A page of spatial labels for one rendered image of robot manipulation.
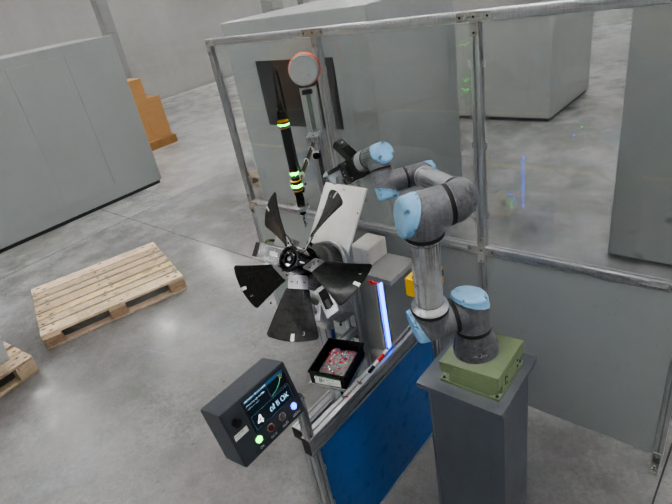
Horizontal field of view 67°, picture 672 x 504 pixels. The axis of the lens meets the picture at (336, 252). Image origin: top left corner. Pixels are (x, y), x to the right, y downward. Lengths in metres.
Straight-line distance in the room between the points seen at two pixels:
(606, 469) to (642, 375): 0.53
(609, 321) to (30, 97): 6.50
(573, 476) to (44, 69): 6.73
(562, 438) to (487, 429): 1.23
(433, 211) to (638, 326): 1.39
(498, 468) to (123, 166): 6.64
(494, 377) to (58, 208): 6.46
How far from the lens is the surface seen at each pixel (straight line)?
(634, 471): 2.96
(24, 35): 14.37
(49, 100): 7.33
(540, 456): 2.93
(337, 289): 2.07
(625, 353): 2.62
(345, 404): 1.99
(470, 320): 1.65
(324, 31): 2.69
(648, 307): 2.45
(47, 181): 7.36
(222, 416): 1.52
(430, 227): 1.36
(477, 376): 1.73
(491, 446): 1.88
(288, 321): 2.22
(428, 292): 1.52
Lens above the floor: 2.27
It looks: 28 degrees down
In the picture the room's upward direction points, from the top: 11 degrees counter-clockwise
